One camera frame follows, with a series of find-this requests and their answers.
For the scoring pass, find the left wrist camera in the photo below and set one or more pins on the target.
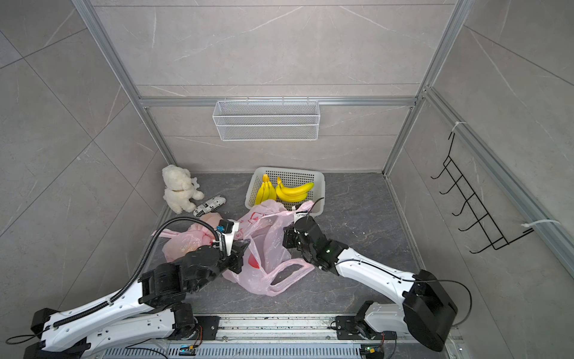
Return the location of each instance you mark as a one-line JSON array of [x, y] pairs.
[[227, 230]]

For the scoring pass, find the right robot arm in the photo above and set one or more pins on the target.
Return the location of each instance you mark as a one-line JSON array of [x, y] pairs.
[[424, 308]]

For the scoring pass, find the yellow-green banana bunch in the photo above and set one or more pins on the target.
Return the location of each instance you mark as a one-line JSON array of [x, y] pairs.
[[266, 191]]

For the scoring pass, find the white plastic basket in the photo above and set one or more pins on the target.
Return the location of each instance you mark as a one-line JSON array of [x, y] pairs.
[[294, 187]]

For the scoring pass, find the pink printed plastic bag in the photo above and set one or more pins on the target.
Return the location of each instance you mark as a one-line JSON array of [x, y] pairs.
[[183, 237]]

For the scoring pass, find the white wire wall basket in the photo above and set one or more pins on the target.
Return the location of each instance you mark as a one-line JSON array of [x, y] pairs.
[[267, 120]]

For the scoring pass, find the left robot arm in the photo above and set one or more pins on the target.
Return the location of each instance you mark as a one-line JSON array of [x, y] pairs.
[[153, 307]]

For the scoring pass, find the white teddy bear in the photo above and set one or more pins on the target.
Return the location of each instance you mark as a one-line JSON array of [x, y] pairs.
[[180, 189]]

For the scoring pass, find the bright yellow banana bunch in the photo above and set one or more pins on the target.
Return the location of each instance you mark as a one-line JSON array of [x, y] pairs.
[[293, 195]]

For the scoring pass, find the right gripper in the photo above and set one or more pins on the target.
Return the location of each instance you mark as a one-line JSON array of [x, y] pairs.
[[289, 232]]

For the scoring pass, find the black wire hook rack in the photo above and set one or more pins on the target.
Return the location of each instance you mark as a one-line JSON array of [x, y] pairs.
[[474, 205]]

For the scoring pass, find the plain pink plastic bag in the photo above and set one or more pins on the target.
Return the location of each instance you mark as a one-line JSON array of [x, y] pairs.
[[268, 269]]

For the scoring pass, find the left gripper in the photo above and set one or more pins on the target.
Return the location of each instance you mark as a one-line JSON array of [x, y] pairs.
[[236, 255]]

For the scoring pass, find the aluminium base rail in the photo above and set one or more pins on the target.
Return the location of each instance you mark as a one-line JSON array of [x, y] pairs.
[[287, 336]]

